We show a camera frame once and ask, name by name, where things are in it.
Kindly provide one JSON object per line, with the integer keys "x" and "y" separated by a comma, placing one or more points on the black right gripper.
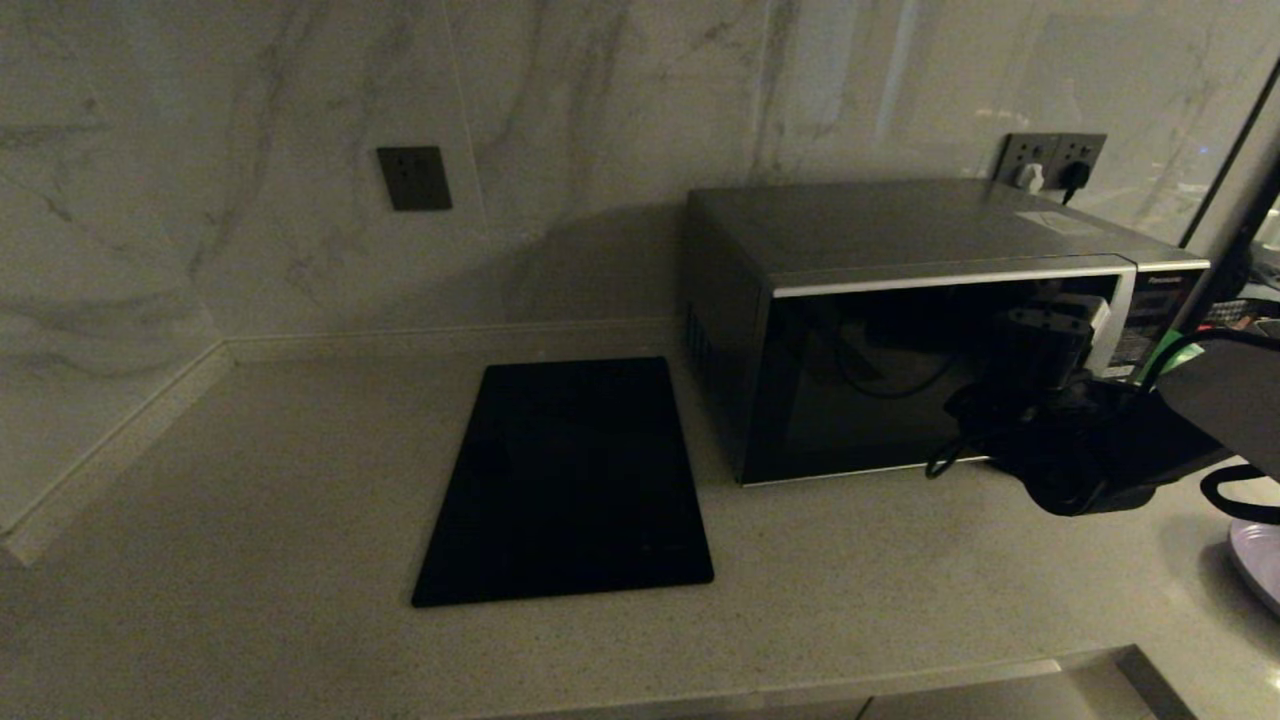
{"x": 1035, "y": 355}

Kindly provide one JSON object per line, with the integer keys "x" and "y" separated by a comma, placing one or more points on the purple plastic plate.
{"x": 1262, "y": 560}

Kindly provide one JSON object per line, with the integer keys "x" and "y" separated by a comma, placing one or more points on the silver black microwave oven body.
{"x": 900, "y": 225}

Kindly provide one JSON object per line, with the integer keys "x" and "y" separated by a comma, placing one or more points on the black power plug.
{"x": 1075, "y": 177}

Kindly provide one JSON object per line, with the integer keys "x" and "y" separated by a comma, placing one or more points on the white power plug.
{"x": 1029, "y": 178}

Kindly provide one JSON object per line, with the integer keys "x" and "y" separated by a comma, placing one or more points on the black glass induction cooktop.
{"x": 570, "y": 480}

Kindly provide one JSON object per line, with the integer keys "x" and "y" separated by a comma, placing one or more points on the dark grey single wall socket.
{"x": 414, "y": 178}

